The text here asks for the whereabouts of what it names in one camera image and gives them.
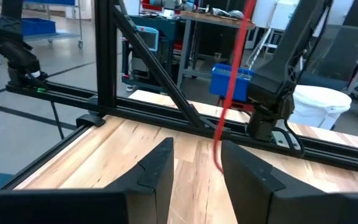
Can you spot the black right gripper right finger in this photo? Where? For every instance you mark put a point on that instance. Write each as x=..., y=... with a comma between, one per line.
x=247, y=183

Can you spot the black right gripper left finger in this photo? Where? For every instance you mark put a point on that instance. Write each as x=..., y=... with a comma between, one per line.
x=154, y=180

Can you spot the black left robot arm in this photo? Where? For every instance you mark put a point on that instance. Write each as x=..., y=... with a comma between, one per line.
x=278, y=77

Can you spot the blue box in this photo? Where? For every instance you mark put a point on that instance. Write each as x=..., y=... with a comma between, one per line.
x=222, y=82

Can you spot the white plastic bin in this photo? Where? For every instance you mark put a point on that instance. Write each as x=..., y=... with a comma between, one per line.
x=319, y=102

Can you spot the wooden workbench grey legs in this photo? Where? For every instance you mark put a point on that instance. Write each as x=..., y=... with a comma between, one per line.
x=185, y=46

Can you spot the light blue teach pendant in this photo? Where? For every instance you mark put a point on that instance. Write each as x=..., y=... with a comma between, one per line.
x=148, y=39

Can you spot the dark computer cabinet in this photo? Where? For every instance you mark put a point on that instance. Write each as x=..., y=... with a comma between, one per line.
x=166, y=37

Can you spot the grey mesh office chair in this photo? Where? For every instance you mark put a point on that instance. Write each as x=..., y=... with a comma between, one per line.
x=343, y=53

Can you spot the white partition panel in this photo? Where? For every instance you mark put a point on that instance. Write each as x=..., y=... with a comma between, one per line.
x=275, y=12

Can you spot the metal cart blue bins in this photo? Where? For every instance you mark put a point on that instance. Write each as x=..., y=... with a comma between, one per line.
x=36, y=26

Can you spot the black aluminium table frame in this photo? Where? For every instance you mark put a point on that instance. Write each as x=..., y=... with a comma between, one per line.
x=106, y=62

